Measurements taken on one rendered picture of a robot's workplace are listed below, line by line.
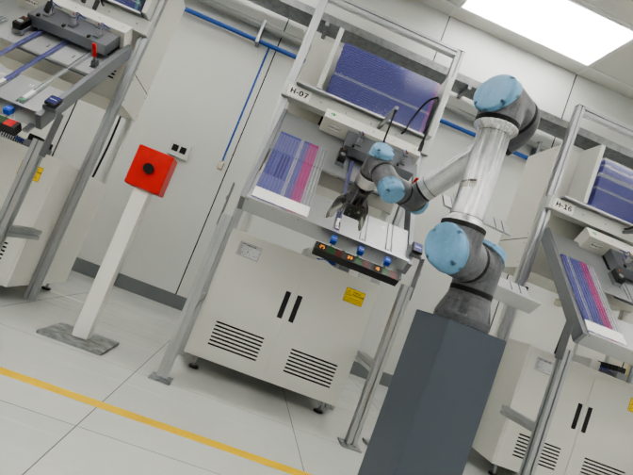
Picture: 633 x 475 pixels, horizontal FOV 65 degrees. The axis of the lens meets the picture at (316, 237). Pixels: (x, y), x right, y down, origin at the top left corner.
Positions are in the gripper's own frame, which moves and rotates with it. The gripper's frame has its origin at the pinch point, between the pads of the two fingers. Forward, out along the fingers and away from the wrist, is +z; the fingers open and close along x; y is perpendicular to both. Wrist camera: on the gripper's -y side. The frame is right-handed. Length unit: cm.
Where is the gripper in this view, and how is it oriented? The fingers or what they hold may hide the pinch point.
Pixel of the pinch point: (343, 221)
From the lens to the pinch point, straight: 178.6
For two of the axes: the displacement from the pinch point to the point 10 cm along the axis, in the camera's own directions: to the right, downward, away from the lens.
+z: -3.4, 6.7, 6.6
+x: 9.2, 3.7, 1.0
